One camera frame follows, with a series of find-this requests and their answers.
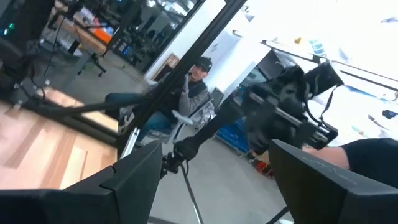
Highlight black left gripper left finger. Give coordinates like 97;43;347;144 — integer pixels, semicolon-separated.
0;139;163;224

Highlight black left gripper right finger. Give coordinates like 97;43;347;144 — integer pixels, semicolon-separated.
269;139;398;224

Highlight small red floor object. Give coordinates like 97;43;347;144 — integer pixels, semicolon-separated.
254;160;274;179

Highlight blue storage bins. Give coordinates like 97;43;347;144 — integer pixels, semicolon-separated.
216;116;251;154

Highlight white chair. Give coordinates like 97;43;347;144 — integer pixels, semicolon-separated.
169;101;217;146

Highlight orange background object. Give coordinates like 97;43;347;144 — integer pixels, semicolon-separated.
93;26;114;44

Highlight black computer equipment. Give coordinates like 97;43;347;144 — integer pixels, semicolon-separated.
0;0;55;103

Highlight silver metal bracket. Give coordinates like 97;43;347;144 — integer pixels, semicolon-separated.
120;126;140;159

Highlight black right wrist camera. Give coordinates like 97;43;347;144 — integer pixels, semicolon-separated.
306;60;345;98

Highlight black aluminium frame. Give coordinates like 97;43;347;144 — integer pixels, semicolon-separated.
0;0;248;156

